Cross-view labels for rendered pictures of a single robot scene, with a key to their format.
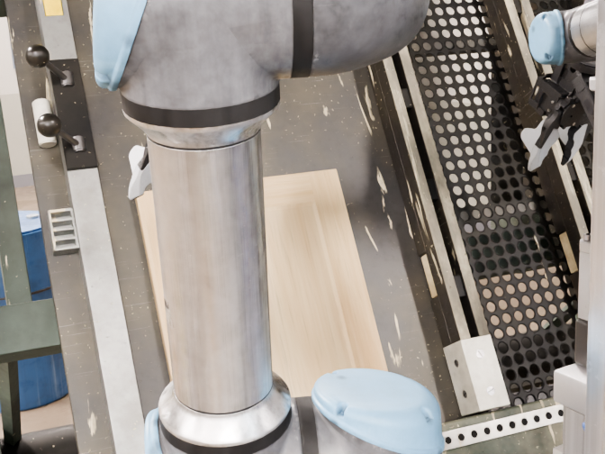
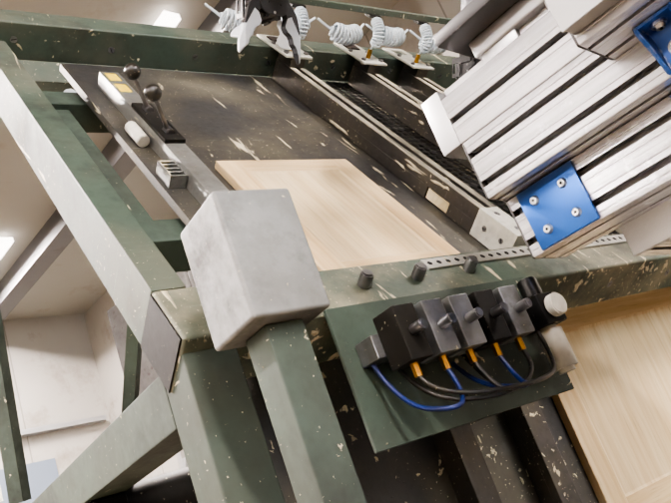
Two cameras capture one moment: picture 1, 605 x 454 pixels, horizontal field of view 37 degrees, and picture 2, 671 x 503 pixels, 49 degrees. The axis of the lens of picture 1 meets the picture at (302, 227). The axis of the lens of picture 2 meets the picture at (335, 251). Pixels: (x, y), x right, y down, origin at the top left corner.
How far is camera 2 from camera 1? 1.25 m
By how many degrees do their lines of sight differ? 37
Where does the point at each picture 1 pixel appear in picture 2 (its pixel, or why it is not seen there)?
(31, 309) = (159, 223)
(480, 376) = (504, 222)
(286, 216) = (325, 175)
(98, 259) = (206, 177)
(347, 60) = not seen: outside the picture
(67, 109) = (154, 119)
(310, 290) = (361, 203)
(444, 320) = (461, 212)
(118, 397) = not seen: hidden behind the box
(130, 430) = not seen: hidden behind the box
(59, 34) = (134, 98)
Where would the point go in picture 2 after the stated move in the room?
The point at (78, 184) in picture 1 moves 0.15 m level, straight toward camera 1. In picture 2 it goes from (175, 148) to (193, 107)
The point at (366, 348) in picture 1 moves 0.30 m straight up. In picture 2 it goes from (417, 227) to (370, 116)
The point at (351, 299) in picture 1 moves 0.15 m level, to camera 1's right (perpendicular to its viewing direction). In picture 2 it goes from (392, 207) to (449, 193)
